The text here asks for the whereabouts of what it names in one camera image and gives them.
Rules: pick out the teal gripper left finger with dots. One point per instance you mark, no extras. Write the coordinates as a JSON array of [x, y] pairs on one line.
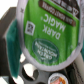
[[13, 49]]

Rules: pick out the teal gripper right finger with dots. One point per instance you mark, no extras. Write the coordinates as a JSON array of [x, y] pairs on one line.
[[82, 51]]

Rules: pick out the black kcup holder drawer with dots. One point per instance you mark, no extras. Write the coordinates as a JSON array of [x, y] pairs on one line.
[[28, 73]]

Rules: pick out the red-lid kcup front left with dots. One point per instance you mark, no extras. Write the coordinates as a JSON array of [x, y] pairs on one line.
[[57, 78]]

